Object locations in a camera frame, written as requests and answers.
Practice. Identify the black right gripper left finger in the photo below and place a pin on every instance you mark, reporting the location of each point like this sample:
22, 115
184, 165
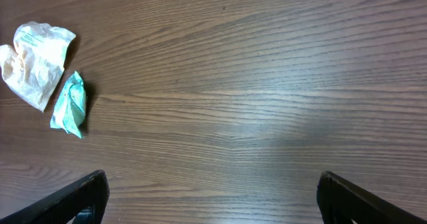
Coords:
83, 201

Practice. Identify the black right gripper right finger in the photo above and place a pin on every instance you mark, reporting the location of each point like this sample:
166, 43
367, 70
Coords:
341, 201

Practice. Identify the teal snack packet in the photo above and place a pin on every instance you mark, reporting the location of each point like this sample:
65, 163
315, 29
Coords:
70, 109

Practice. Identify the beige snack bag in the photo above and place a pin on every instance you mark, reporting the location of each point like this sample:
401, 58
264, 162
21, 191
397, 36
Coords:
34, 64

